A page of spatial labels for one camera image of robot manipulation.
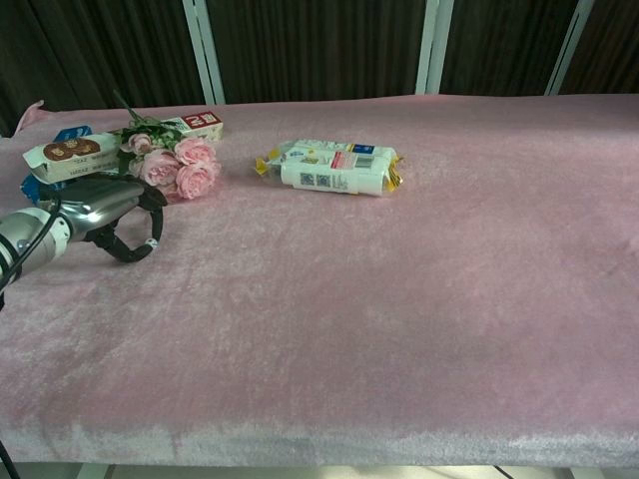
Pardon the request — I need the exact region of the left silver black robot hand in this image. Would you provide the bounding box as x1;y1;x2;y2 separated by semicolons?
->
55;178;169;264

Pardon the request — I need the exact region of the white cookie box brown print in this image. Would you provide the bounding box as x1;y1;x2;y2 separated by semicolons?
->
22;133;124;184

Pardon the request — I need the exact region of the blue white packet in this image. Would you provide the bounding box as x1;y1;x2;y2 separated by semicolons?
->
19;125;96;205

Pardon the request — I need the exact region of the pink rose bouquet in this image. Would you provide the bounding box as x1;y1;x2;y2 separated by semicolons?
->
112;90;223;204

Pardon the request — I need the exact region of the white box red print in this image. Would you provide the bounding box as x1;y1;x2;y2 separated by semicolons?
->
172;112;225;144

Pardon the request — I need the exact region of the white yellow snack package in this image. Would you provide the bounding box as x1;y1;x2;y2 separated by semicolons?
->
255;139;405;199

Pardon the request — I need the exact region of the pink plush table cloth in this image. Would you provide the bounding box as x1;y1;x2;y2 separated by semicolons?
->
0;93;639;469

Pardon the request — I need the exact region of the dark curtain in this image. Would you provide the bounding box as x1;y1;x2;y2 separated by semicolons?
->
0;0;639;137

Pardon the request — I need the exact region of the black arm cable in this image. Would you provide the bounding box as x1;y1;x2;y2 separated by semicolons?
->
0;197;64;313

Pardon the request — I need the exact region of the white frame post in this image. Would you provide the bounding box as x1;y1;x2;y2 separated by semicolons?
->
414;0;454;96
181;0;227;105
543;0;596;96

